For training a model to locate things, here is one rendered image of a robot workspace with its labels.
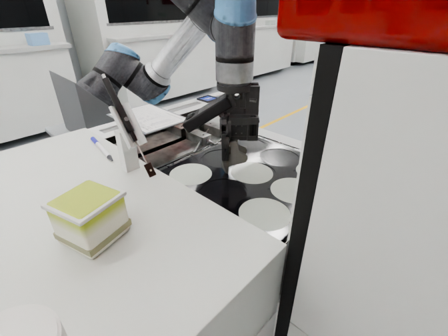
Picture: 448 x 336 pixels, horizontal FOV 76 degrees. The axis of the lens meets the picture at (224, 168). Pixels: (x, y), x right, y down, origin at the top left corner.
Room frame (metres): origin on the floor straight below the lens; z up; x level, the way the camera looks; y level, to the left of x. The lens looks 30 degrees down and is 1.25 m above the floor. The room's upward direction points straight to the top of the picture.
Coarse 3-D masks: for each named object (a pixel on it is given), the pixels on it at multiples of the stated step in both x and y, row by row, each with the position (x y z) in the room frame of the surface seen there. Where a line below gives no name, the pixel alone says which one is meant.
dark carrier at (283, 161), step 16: (240, 144) 0.75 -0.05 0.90; (256, 144) 0.75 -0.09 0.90; (272, 144) 0.74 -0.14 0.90; (192, 160) 0.65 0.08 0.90; (208, 160) 0.65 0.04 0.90; (256, 160) 0.65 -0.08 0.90; (272, 160) 0.65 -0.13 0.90; (288, 160) 0.65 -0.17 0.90; (224, 176) 0.57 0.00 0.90; (288, 176) 0.57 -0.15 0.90; (208, 192) 0.50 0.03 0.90; (224, 192) 0.50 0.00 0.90; (240, 192) 0.50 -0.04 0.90; (256, 192) 0.50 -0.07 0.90; (224, 208) 0.45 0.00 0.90; (288, 208) 0.45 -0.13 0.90; (288, 224) 0.40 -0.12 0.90
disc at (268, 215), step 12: (252, 204) 0.46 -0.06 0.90; (264, 204) 0.46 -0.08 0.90; (276, 204) 0.46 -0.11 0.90; (240, 216) 0.42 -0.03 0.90; (252, 216) 0.42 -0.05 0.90; (264, 216) 0.42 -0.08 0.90; (276, 216) 0.42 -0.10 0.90; (288, 216) 0.42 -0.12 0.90; (264, 228) 0.39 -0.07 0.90; (276, 228) 0.39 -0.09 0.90
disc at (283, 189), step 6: (282, 180) 0.55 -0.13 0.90; (288, 180) 0.55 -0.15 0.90; (294, 180) 0.55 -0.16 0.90; (276, 186) 0.53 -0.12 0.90; (282, 186) 0.53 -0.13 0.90; (288, 186) 0.53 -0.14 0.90; (294, 186) 0.53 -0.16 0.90; (276, 192) 0.50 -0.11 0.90; (282, 192) 0.50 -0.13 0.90; (288, 192) 0.50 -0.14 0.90; (294, 192) 0.50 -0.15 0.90; (282, 198) 0.48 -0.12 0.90; (288, 198) 0.48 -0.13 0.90
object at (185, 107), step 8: (216, 96) 1.03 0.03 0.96; (176, 104) 0.93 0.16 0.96; (184, 104) 0.93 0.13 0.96; (192, 104) 0.94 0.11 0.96; (200, 104) 0.93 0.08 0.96; (176, 112) 0.85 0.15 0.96; (184, 112) 0.85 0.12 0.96; (96, 128) 0.72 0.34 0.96; (104, 128) 0.72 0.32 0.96; (112, 128) 0.73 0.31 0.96; (104, 136) 0.66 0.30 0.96; (112, 136) 0.67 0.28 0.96
